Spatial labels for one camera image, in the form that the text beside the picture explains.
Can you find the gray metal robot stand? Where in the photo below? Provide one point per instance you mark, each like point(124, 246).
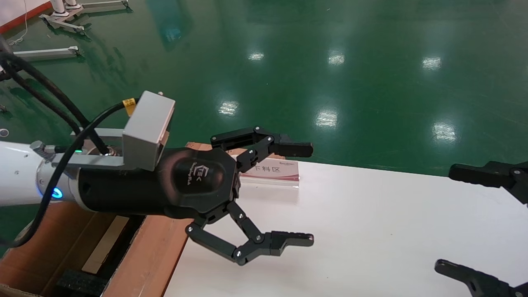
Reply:
point(49, 52)
point(62, 23)

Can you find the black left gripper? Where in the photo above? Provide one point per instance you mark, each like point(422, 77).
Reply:
point(181, 181)

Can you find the black foam pad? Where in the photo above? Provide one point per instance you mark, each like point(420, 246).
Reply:
point(80, 284)

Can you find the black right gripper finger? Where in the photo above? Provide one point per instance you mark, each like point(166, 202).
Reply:
point(486, 175)
point(482, 284)

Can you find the gray wrist camera box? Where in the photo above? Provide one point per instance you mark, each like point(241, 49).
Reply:
point(146, 128)

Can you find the acrylic table sign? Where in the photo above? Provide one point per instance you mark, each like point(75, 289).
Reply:
point(280, 171)

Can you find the white humanoid robot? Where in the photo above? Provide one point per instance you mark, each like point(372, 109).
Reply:
point(58, 6)

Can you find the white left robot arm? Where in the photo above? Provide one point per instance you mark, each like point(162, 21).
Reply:
point(16, 173)

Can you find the gray camera mount bracket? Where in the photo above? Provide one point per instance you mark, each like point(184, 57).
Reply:
point(99, 161)

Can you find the large cardboard box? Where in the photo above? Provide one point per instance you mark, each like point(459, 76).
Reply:
point(152, 255)

